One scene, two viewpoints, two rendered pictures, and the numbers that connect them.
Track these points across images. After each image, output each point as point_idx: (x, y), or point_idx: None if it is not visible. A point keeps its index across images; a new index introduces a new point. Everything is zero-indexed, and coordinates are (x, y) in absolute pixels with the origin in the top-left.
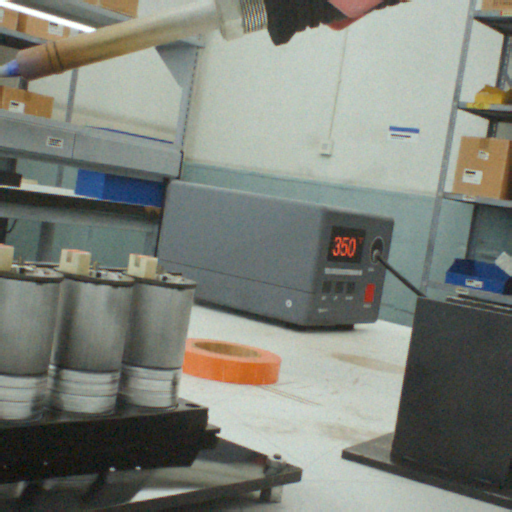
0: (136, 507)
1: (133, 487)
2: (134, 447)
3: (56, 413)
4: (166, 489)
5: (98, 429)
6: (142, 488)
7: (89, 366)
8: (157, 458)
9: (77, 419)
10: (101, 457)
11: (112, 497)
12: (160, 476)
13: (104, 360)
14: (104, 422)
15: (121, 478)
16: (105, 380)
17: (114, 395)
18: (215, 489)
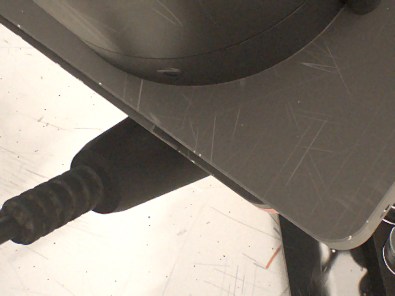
0: (280, 234)
1: (301, 244)
2: (375, 293)
3: (388, 231)
4: (293, 260)
5: (375, 256)
6: (298, 248)
7: (392, 229)
8: (350, 293)
9: (374, 236)
10: (357, 259)
11: (290, 223)
12: (315, 272)
13: (392, 236)
14: (377, 259)
15: (317, 246)
16: (389, 246)
17: (392, 263)
18: (290, 294)
